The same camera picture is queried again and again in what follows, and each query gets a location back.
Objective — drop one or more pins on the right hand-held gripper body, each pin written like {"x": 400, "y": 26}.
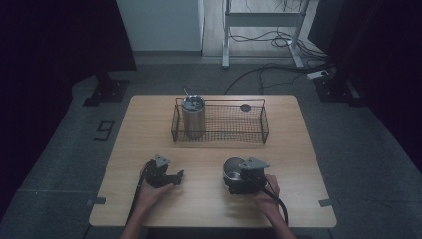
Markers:
{"x": 250, "y": 177}

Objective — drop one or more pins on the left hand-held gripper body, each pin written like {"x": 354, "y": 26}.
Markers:
{"x": 157, "y": 172}

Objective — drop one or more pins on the tall steel tumbler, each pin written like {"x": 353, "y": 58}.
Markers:
{"x": 193, "y": 121}

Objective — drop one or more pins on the person's left hand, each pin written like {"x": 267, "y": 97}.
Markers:
{"x": 151, "y": 195}

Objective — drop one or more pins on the person's right hand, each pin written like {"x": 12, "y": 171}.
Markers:
{"x": 267, "y": 200}

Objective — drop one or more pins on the wooden table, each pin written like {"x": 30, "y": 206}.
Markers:
{"x": 199, "y": 205}

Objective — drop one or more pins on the small dark round disc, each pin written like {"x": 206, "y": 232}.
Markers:
{"x": 245, "y": 107}

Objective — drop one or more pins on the metal straw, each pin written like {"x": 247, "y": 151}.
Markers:
{"x": 186, "y": 91}

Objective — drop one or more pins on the black stand base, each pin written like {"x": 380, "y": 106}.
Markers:
{"x": 107, "y": 91}
{"x": 335, "y": 89}

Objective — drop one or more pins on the white power strip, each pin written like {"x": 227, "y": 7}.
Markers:
{"x": 316, "y": 74}

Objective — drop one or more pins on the white cabinet panel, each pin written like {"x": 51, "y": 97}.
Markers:
{"x": 162, "y": 25}

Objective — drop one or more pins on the dark curtain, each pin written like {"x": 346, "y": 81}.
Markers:
{"x": 49, "y": 49}
{"x": 381, "y": 49}

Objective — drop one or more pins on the white desk frame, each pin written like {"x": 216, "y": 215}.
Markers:
{"x": 262, "y": 19}

